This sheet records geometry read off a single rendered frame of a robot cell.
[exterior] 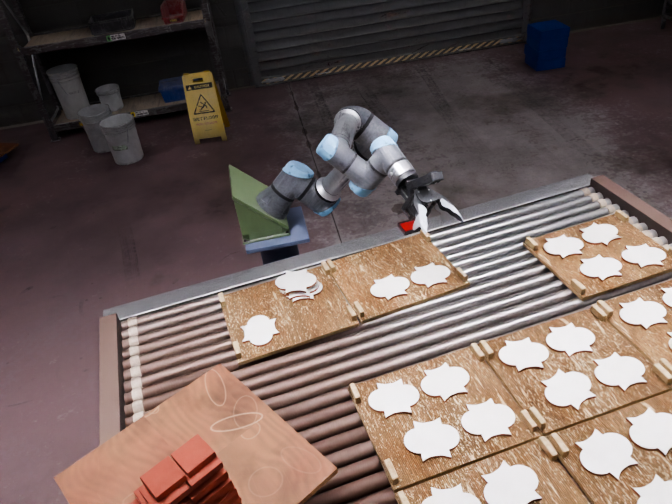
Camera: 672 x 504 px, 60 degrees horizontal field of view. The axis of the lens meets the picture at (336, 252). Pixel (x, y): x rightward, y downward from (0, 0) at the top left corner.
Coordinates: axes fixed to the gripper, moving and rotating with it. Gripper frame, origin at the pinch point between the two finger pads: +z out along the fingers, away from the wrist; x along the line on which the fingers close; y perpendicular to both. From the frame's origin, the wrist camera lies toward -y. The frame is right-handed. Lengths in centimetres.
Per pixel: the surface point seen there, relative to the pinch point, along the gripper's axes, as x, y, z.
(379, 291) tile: -3.8, 46.1, -6.7
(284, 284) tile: 20, 59, -26
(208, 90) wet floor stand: -108, 230, -315
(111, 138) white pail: -26, 274, -313
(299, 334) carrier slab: 27, 55, -5
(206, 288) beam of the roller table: 38, 80, -44
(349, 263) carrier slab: -7, 56, -25
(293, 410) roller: 44, 50, 18
